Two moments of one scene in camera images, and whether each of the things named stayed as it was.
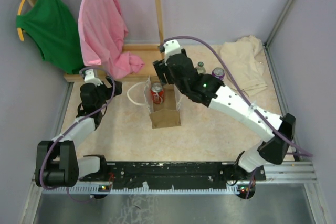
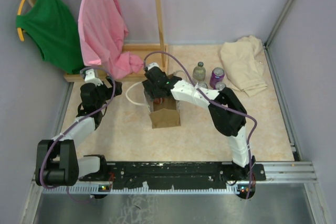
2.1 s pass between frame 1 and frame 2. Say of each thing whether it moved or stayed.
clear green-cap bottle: stayed
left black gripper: stayed
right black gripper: moved
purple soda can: stayed
